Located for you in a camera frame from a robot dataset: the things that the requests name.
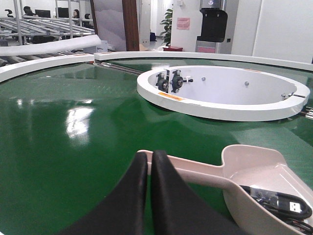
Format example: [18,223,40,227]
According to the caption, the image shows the black water dispenser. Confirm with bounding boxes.
[196,0,239,54]

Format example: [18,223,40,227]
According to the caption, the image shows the white inner ring guard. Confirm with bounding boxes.
[137,66,310,121]

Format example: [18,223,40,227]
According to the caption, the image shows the white guard rail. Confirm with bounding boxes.
[94,51,313,71]
[0,53,94,82]

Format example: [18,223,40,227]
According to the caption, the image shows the white foam roll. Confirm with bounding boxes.
[0,35,101,56]

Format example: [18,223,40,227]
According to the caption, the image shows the brown wooden pillar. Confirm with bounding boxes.
[122,0,139,51]

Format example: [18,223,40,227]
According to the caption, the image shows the red low box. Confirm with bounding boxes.
[163,46,183,51]

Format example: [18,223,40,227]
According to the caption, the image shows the green potted plant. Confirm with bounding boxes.
[160,8,173,47]

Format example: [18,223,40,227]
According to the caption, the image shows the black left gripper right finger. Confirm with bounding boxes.
[151,150,245,235]

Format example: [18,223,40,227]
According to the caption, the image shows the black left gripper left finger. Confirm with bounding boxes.
[58,152,148,235]

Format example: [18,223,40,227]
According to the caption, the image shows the pink wall notice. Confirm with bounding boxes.
[177,17,190,30]

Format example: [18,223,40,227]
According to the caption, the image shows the white outer guard rail left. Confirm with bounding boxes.
[0,53,94,82]

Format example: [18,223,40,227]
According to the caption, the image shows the metal roller rack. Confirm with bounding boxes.
[0,0,95,45]

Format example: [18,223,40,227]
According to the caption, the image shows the green bearing block left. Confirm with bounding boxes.
[156,72,169,93]

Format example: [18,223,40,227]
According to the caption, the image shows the green bearing block right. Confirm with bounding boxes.
[170,70,194,93]

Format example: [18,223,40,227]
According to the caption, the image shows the green bearing block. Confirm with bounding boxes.
[170,70,194,93]
[156,72,169,93]

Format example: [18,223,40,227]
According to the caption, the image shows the beige plastic dustpan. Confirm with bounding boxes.
[142,144,313,235]

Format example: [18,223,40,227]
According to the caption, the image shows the white outer guard rail right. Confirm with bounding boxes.
[94,51,313,71]

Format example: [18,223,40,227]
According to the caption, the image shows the black usb cable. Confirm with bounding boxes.
[241,185,313,230]

